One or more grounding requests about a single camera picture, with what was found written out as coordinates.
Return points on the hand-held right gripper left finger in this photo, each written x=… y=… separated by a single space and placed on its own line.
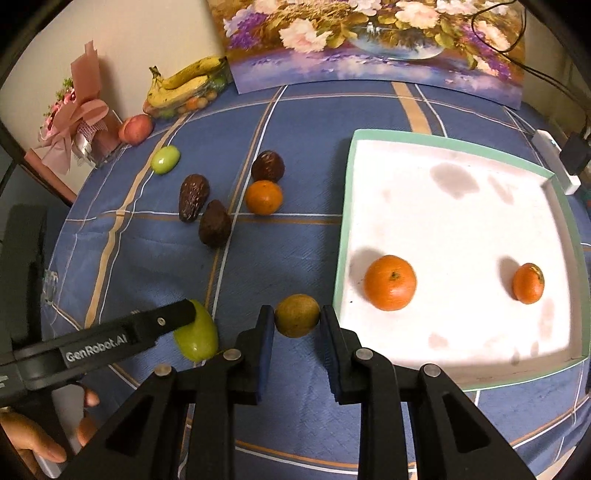
x=265 y=350

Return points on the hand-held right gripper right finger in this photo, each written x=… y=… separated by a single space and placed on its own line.
x=330 y=355

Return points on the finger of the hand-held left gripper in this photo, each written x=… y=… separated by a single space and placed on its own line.
x=138 y=330

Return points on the brown kiwi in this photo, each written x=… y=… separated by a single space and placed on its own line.
x=298 y=316

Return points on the large green apple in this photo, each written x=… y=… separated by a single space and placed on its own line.
x=198 y=341

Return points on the long dark avocado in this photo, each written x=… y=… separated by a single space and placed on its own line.
x=194 y=198
x=215 y=225

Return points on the white tray with green rim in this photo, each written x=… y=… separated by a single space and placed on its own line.
x=452 y=230

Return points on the round dark avocado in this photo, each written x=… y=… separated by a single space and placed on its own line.
x=268 y=167

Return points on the person's left hand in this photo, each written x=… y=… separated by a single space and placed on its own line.
x=27 y=438

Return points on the large orange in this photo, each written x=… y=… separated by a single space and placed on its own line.
x=390 y=282

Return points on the blue plaid tablecloth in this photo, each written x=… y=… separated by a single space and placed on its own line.
x=286 y=258

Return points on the small orange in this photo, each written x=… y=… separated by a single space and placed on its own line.
x=528 y=284
x=264 y=198

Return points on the small green apple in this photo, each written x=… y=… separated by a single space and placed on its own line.
x=165 y=160

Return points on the pink wrapped bouquet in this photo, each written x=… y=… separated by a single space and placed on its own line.
x=78 y=115

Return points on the red peach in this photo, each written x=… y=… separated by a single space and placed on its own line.
x=135 y=129

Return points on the clear bowl of mixed fruit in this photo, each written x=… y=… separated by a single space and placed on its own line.
x=196 y=104

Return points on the yellow banana bunch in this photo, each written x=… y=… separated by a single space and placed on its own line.
x=184 y=87

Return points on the white power strip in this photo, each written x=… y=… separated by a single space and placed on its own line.
x=561 y=161

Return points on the flower painting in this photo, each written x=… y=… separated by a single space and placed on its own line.
x=369 y=41

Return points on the black charger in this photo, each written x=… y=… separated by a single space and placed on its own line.
x=577 y=154

